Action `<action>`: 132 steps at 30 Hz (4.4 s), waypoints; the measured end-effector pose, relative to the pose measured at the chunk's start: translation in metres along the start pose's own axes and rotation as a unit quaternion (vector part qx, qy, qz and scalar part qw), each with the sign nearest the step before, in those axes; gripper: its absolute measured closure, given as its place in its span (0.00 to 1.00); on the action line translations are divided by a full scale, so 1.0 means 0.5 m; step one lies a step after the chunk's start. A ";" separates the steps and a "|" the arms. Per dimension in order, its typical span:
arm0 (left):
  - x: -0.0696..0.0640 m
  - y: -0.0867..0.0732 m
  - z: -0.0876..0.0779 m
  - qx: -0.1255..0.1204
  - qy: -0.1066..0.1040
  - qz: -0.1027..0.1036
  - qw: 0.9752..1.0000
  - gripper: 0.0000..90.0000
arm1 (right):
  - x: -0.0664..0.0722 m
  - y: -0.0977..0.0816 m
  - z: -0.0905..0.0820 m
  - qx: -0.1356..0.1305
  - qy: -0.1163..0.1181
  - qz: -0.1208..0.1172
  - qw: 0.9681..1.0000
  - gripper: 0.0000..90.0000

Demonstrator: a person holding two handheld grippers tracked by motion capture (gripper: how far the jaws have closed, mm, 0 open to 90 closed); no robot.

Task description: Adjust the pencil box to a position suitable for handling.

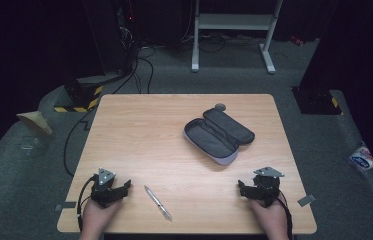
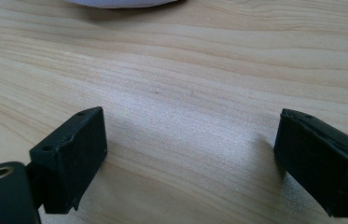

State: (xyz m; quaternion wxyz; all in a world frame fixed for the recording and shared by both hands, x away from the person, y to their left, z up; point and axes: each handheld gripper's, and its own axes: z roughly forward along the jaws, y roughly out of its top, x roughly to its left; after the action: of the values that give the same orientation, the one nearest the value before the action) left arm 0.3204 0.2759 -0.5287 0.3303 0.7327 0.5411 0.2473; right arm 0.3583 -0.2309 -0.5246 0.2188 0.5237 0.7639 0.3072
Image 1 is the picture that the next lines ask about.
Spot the black equipment rack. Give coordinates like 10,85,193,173
83,0,142,76

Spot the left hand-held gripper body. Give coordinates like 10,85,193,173
90,167,122,209

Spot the long black floor cable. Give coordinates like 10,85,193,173
62,105,100,178

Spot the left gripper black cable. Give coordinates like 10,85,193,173
76,175,96,233

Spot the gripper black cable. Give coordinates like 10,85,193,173
275,189,295,240
76,175,96,233

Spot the small red thing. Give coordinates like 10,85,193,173
289,35,305,47

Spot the black yellow striped stand base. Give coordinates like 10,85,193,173
53,74,105,114

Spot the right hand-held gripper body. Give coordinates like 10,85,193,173
252,166,286,208

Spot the silver pen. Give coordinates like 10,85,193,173
143,185,174,223

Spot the black floor cable bundle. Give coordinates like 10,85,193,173
111,44,157,95

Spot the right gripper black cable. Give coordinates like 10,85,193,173
275,189,295,240

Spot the person's left hand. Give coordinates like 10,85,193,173
79,199,124,240

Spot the white blue plastic packet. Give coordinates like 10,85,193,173
348,145,373,172

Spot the tan cardboard piece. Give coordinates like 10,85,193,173
16,110,54,136

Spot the white metal stand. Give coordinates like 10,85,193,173
191,0,284,75

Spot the grey pencil case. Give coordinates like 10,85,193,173
182,107,256,167

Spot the person's right hand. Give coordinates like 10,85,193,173
249,197,291,240

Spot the grey tape strip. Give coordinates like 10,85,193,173
54,201,78,212
296,193,317,208

